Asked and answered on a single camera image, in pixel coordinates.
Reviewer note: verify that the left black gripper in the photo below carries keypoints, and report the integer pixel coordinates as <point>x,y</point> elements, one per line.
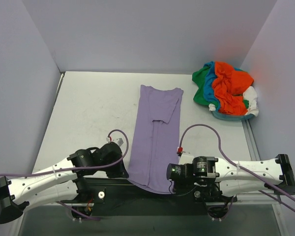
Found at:
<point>118,170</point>

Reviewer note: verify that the purple t shirt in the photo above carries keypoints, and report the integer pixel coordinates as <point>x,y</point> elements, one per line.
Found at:
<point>156,138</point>

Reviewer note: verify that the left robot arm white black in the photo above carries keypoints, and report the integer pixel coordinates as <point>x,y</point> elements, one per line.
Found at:
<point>62,181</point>

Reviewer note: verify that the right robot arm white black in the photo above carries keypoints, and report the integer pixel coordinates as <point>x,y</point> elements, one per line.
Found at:
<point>212,173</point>

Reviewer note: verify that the teal laundry basket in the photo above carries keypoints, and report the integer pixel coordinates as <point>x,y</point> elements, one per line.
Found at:
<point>226,117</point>

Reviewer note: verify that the green t shirt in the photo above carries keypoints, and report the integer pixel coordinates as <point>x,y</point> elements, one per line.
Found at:
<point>198,78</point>

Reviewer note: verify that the blue t shirt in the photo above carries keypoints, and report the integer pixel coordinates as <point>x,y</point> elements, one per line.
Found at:
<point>208,90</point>

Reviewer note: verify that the orange t shirt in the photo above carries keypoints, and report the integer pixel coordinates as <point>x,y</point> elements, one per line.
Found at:
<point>228,88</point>

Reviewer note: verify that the white t shirt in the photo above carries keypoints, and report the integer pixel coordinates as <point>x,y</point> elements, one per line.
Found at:
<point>252,100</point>

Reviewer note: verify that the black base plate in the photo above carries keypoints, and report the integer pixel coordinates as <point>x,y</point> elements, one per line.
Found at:
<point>194,202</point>

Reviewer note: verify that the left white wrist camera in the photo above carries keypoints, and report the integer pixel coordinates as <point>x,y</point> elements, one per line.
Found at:
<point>118,141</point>

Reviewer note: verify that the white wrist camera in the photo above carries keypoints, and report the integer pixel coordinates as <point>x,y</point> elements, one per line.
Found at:
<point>118,141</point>
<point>184,156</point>

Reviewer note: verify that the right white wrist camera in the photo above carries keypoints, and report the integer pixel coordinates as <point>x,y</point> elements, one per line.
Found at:
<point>184,156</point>

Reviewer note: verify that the aluminium frame rail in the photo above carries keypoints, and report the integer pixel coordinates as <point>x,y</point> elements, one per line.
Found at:
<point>260,199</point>

